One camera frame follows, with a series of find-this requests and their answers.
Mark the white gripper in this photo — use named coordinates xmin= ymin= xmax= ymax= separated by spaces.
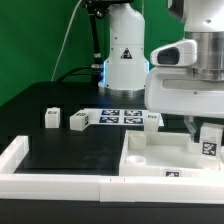
xmin=144 ymin=39 xmax=224 ymax=140

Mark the white square tabletop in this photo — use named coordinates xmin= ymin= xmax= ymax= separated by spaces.
xmin=119 ymin=130 xmax=224 ymax=177

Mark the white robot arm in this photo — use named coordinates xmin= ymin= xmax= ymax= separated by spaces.
xmin=99 ymin=0 xmax=224 ymax=119

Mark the white marker sheet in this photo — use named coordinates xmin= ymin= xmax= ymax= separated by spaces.
xmin=79 ymin=107 xmax=165 ymax=127

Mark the white U-shaped fence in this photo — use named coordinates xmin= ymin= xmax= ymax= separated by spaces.
xmin=0 ymin=136 xmax=224 ymax=204

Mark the black cable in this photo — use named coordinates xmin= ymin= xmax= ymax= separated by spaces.
xmin=59 ymin=65 xmax=101 ymax=83

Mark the white cable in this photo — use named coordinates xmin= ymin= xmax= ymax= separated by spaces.
xmin=49 ymin=0 xmax=83 ymax=83

